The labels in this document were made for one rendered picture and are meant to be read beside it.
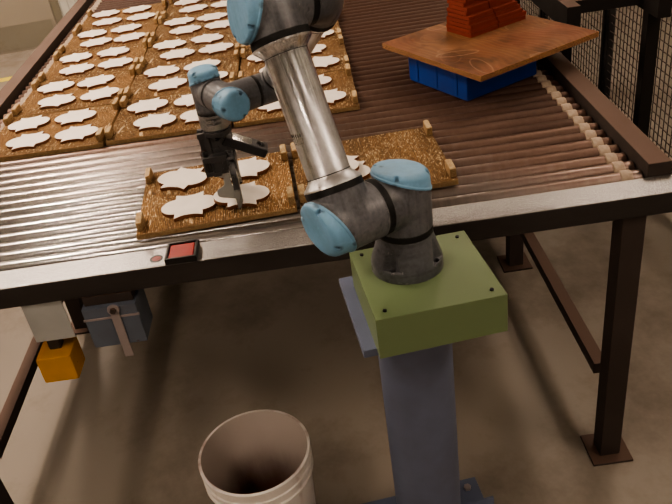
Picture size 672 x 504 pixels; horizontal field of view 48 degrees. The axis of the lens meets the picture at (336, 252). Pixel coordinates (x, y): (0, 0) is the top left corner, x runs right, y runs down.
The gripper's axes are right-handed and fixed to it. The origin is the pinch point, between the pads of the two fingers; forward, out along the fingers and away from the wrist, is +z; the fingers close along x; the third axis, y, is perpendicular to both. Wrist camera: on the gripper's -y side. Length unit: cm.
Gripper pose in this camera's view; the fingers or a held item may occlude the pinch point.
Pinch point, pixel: (241, 195)
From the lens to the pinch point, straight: 199.3
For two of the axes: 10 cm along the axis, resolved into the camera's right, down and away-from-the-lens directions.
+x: 1.3, 5.4, -8.3
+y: -9.8, 1.9, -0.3
